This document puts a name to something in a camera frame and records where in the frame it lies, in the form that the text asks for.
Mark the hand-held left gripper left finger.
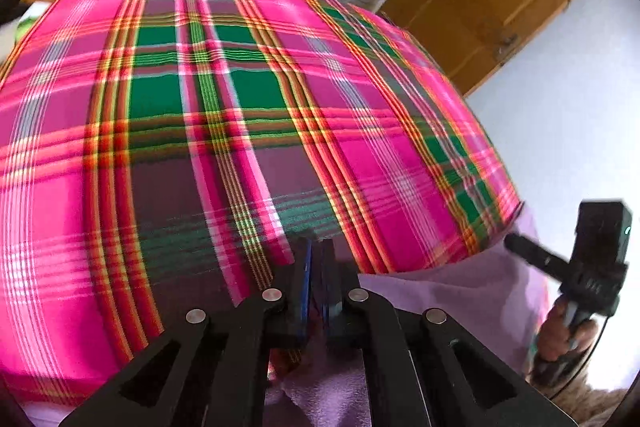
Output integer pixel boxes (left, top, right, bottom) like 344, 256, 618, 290
59, 237, 314, 427

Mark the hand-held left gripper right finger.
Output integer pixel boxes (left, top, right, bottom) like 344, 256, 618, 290
320, 237, 578, 427

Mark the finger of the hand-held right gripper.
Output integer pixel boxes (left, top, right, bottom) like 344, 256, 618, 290
504, 231, 572, 281

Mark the purple fleece garment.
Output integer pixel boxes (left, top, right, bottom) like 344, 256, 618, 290
20, 202, 551, 427

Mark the person's right forearm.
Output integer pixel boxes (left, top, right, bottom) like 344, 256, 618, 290
547, 374, 634, 426

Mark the person's right hand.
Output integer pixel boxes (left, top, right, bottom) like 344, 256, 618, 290
536, 301, 602, 363

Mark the pink green plaid bed sheet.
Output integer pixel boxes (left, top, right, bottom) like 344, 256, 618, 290
0, 0, 525, 408

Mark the lime green box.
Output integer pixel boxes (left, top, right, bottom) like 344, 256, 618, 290
15, 2, 51, 42

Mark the black cable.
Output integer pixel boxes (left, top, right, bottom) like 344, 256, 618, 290
547, 314, 612, 400

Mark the metal door handle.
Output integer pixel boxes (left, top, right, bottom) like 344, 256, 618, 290
495, 34, 521, 60

